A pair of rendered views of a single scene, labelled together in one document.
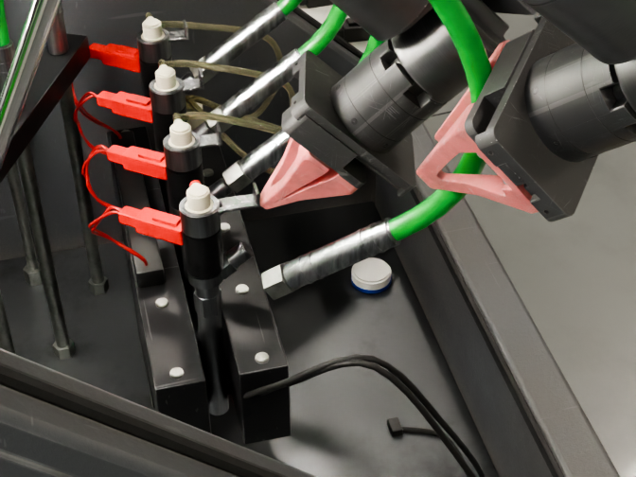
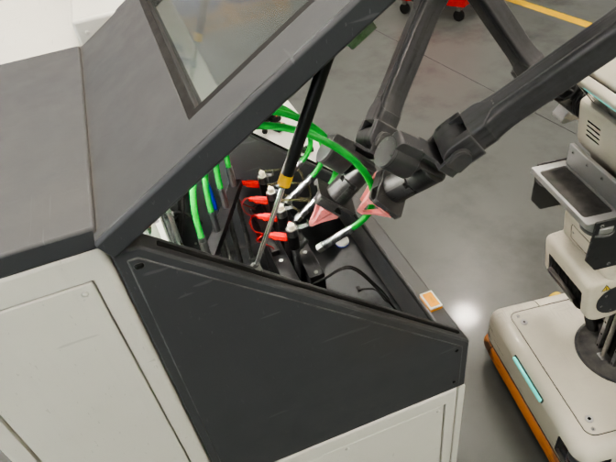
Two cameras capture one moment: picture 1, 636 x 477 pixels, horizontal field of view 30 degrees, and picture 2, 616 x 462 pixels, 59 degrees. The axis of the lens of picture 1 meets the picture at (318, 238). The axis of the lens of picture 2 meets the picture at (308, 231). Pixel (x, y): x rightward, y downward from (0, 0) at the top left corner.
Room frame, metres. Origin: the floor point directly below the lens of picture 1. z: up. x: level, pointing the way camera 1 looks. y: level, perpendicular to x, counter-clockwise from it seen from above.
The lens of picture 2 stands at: (-0.31, 0.06, 1.90)
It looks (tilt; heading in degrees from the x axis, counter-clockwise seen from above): 40 degrees down; 359
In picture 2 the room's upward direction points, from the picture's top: 9 degrees counter-clockwise
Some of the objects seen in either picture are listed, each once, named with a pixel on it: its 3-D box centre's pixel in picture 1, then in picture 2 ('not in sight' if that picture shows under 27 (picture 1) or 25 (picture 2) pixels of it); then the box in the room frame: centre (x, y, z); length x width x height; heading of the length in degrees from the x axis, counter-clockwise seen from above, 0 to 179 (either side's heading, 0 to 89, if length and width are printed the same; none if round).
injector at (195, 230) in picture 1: (223, 311); (301, 259); (0.65, 0.07, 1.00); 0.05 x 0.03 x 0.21; 103
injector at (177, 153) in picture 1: (205, 245); (291, 240); (0.73, 0.09, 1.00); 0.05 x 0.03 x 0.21; 103
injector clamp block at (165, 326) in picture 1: (193, 298); (287, 258); (0.77, 0.11, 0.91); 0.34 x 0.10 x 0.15; 13
